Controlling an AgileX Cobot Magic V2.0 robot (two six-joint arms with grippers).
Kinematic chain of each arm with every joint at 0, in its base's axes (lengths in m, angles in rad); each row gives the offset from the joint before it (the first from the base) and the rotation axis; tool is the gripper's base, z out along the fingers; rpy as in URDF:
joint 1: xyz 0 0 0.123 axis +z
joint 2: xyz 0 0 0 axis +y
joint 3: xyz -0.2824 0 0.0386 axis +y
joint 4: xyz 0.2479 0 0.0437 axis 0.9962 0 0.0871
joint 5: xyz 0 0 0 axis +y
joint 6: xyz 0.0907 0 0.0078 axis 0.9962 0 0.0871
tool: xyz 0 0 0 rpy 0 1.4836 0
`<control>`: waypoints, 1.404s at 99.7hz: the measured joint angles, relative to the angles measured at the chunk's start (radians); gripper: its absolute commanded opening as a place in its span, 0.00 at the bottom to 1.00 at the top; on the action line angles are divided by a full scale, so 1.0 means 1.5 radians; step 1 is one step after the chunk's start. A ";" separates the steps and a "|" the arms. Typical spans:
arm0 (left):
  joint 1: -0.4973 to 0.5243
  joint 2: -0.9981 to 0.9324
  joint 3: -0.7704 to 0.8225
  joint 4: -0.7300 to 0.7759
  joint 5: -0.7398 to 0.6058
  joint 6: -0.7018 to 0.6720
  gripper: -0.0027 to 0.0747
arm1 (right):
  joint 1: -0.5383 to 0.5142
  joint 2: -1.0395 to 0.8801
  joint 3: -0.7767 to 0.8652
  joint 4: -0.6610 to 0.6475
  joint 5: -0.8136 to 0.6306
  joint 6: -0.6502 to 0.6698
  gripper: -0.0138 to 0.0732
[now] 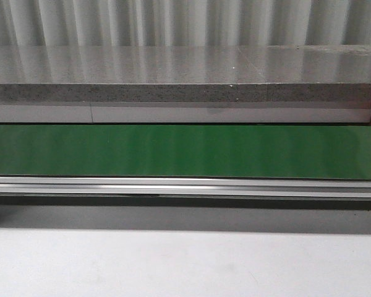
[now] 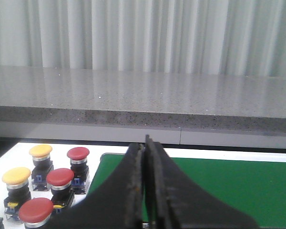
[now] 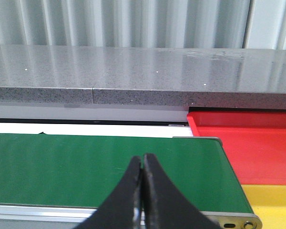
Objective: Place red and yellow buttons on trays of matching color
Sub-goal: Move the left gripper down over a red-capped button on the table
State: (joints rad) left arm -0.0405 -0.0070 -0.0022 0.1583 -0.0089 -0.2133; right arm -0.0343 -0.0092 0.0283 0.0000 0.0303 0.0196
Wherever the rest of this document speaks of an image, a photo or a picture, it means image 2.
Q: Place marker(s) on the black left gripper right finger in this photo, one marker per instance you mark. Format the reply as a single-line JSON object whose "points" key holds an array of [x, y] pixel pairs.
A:
{"points": [[174, 201]]}

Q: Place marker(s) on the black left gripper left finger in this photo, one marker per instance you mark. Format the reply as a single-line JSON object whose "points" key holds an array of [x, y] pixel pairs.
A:
{"points": [[115, 204]]}

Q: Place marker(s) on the red push button far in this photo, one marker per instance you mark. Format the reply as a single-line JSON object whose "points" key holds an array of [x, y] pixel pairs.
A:
{"points": [[78, 161]]}

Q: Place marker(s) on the red push button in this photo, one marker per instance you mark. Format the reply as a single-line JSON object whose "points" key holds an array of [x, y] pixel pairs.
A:
{"points": [[36, 212], [60, 181], [78, 161]]}

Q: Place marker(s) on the red push button middle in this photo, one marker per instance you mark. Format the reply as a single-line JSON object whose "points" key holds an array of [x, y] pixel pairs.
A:
{"points": [[60, 181]]}

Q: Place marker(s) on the red push button near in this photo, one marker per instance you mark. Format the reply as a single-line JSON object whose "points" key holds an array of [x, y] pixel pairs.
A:
{"points": [[36, 212]]}

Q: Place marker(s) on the yellow push button far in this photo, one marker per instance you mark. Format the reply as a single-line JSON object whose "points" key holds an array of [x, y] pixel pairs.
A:
{"points": [[43, 166]]}

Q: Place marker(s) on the yellow push button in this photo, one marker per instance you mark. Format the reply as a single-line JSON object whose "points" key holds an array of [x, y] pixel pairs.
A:
{"points": [[43, 166], [17, 184]]}

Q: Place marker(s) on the green conveyor belt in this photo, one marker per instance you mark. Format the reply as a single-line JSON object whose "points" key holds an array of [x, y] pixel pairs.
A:
{"points": [[256, 188]]}

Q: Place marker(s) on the yellow push button middle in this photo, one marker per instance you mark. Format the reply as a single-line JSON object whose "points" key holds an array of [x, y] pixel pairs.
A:
{"points": [[17, 184]]}

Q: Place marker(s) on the grey stone counter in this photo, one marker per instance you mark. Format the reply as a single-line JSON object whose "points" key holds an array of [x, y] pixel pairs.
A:
{"points": [[186, 109]]}

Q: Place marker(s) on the white pleated curtain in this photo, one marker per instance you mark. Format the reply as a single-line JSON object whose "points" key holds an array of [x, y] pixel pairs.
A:
{"points": [[172, 36]]}

